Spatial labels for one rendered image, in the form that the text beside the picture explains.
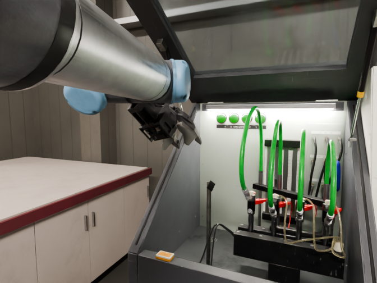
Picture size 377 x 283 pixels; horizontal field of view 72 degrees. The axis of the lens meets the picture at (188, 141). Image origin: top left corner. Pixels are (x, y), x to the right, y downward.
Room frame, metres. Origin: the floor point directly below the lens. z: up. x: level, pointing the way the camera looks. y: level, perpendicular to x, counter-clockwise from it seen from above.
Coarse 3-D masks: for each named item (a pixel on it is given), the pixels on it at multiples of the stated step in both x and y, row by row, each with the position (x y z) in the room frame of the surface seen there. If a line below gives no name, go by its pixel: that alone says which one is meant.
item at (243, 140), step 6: (252, 108) 0.87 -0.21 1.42; (258, 108) 0.94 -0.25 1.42; (252, 114) 0.85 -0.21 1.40; (258, 114) 0.99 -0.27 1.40; (246, 120) 0.81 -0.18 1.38; (258, 120) 1.03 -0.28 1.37; (246, 126) 0.79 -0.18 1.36; (246, 132) 0.77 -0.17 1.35; (240, 150) 0.75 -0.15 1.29; (240, 156) 0.74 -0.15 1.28; (240, 162) 0.74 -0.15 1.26; (240, 168) 0.74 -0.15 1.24; (240, 174) 0.74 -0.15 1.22; (240, 180) 0.75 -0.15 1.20
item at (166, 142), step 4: (172, 136) 0.73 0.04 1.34; (164, 140) 0.70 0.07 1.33; (168, 140) 0.72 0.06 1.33; (172, 140) 0.73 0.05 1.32; (176, 140) 0.74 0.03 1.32; (164, 144) 0.70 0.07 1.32; (168, 144) 0.72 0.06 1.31; (172, 144) 0.75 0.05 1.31; (176, 144) 0.74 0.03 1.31; (164, 148) 0.70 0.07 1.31
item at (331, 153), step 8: (328, 144) 0.83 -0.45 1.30; (328, 152) 0.85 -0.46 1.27; (328, 160) 0.86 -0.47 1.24; (336, 160) 0.71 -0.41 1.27; (328, 168) 0.87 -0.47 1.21; (336, 168) 0.69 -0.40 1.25; (328, 176) 0.87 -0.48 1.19; (336, 176) 0.68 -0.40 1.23; (328, 184) 0.87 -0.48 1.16; (336, 184) 0.67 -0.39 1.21; (328, 192) 0.87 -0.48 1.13; (336, 192) 0.67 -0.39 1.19; (328, 216) 0.70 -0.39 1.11; (328, 224) 0.75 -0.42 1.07
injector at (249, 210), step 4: (252, 196) 0.89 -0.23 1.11; (252, 200) 0.89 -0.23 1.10; (248, 204) 0.90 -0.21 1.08; (252, 204) 0.89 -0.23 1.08; (248, 208) 0.90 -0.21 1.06; (252, 208) 0.89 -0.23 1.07; (248, 212) 0.88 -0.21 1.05; (252, 212) 0.89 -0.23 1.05; (252, 216) 0.89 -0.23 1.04; (248, 220) 0.90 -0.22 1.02; (252, 220) 0.89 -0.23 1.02; (252, 224) 0.89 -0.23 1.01; (248, 228) 0.90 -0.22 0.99; (252, 228) 0.89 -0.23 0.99
